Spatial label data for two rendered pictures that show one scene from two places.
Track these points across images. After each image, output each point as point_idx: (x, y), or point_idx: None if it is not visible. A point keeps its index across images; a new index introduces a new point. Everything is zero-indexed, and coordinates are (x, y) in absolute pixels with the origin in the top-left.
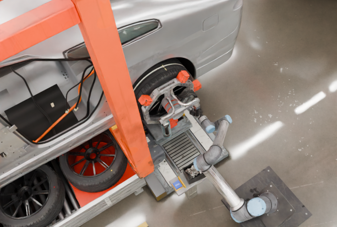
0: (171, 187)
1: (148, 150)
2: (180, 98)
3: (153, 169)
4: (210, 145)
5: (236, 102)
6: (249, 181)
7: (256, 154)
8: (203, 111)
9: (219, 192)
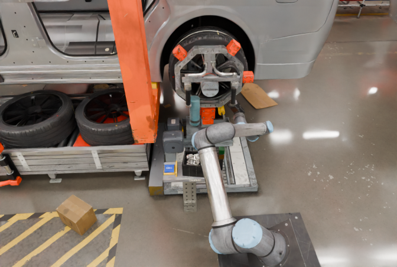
0: (172, 187)
1: (146, 90)
2: (220, 69)
3: (153, 138)
4: (241, 170)
5: (296, 149)
6: (263, 216)
7: (292, 207)
8: (254, 142)
9: (207, 189)
